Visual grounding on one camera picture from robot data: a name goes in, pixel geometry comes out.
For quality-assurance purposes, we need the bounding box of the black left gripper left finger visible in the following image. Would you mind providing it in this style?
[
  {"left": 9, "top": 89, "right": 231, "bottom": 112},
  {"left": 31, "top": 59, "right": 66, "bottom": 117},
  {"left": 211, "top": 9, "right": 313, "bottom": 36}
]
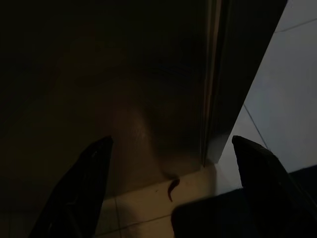
[{"left": 28, "top": 135, "right": 115, "bottom": 238}]

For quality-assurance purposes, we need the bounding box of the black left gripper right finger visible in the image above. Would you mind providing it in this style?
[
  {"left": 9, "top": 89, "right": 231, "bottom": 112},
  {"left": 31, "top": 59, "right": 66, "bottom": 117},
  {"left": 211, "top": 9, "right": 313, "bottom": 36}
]
[{"left": 231, "top": 135, "right": 317, "bottom": 238}]

